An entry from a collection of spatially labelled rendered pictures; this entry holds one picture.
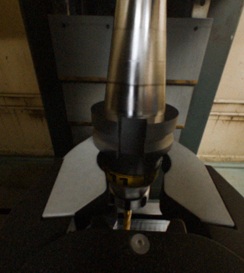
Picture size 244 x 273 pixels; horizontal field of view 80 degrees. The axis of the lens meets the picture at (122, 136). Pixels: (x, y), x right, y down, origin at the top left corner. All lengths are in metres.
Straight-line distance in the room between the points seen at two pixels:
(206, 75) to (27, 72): 0.94
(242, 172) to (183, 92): 0.98
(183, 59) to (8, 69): 0.96
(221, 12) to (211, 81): 0.20
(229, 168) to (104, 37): 1.22
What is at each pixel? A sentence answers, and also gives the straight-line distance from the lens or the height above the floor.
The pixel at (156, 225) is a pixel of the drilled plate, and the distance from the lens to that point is 0.38.
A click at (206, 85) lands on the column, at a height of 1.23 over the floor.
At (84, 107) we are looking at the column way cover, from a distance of 0.58.
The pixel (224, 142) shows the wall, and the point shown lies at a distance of 1.30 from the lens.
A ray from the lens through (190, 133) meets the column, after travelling 0.70.
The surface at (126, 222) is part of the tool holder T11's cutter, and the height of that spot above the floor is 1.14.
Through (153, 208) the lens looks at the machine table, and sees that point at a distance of 0.51.
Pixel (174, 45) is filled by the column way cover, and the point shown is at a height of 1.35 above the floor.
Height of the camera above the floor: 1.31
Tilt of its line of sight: 28 degrees down
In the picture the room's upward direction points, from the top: 1 degrees clockwise
